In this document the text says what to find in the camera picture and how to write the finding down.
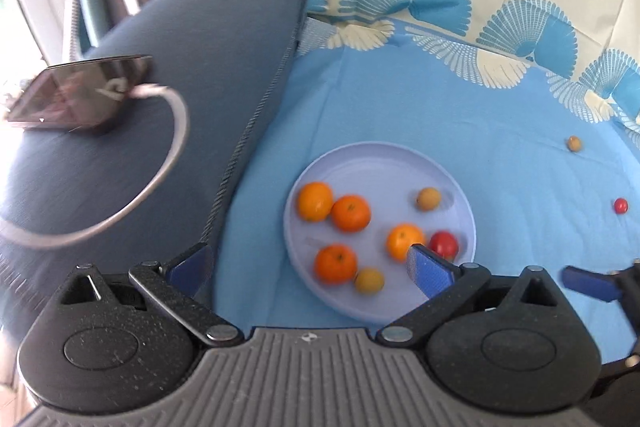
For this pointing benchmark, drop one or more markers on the blue cream fan-print cloth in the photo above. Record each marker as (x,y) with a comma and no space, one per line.
(525,187)

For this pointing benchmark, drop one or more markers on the lilac plate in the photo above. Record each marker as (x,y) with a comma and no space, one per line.
(370,177)

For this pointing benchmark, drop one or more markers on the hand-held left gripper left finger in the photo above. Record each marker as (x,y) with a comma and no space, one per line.
(187,264)

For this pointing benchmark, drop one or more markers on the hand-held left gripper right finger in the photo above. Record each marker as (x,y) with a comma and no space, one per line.
(432,274)

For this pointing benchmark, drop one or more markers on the black smartphone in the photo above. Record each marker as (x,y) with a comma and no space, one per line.
(75,92)

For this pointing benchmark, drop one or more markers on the red cherry tomato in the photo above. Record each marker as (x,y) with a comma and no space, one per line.
(620,206)
(444,244)

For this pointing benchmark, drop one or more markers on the tan longan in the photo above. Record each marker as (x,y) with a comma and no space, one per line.
(429,198)
(574,143)
(370,281)

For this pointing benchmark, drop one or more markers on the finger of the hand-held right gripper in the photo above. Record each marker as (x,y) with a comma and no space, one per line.
(590,282)

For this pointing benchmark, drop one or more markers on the blue-grey sofa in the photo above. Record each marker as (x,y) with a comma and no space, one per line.
(210,57)

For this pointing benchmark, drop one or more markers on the orange mandarin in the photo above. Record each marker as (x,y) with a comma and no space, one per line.
(335,264)
(402,242)
(351,213)
(315,201)

